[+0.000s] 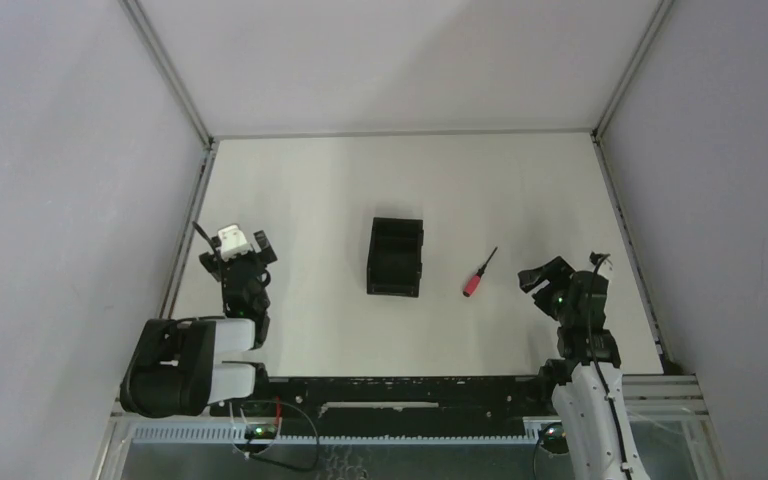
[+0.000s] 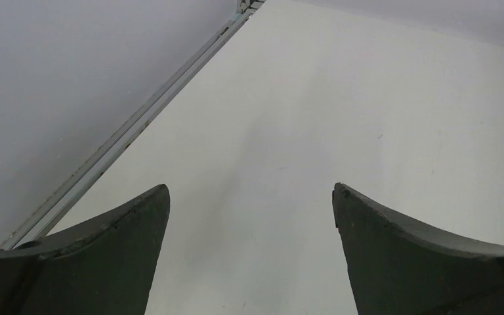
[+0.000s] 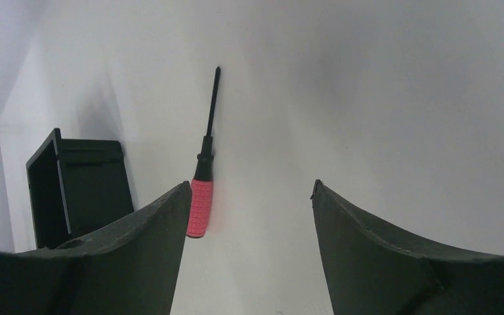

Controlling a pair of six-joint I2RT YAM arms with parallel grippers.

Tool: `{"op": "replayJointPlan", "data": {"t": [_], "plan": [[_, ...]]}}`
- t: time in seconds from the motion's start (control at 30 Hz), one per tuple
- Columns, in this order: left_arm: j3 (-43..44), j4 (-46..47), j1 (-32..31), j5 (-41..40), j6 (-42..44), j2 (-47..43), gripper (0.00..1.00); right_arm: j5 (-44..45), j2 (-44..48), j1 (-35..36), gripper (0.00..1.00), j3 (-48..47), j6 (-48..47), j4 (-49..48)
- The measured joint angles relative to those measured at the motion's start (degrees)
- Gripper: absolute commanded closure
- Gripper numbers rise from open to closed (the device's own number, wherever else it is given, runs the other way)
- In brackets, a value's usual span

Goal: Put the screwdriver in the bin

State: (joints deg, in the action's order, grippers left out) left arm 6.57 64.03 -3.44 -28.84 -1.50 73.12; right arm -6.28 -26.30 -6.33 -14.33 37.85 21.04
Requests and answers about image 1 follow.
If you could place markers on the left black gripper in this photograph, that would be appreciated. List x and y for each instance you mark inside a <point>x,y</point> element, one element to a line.
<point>239,264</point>

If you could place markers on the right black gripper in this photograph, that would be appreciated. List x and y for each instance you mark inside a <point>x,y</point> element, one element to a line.
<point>558,268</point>

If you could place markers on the red handled screwdriver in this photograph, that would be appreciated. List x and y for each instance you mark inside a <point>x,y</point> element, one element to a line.
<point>472,284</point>

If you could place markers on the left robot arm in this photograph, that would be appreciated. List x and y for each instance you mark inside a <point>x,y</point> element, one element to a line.
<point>176,368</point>

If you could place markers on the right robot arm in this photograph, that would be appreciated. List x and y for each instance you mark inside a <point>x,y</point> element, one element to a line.
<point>585,383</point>

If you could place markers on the black plastic bin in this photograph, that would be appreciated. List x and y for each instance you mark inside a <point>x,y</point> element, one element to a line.
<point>394,262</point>

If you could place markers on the right circuit board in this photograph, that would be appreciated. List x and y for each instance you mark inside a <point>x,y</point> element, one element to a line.
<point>553,440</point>

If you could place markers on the circuit board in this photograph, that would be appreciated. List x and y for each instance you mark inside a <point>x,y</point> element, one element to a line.
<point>261,433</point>
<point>553,440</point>

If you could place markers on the left circuit board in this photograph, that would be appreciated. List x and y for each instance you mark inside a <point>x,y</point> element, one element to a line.
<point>261,433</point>

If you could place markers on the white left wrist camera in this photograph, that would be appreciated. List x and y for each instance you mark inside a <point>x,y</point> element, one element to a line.
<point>232,242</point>

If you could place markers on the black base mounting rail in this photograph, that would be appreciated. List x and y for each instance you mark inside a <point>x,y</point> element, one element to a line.
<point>512,394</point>

